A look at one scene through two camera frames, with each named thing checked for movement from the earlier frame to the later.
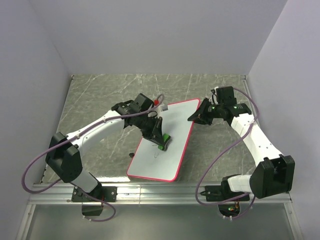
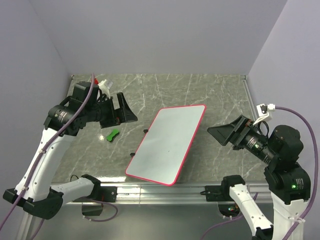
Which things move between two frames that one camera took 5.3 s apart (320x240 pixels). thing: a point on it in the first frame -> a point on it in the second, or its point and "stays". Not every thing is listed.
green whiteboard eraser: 167,141 -> 110,137
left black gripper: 157,137 -> 124,113
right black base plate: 221,193 stays
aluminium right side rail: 248,91 stays
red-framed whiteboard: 150,162 stays
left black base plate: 103,193 stays
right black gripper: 199,115 -> 232,131
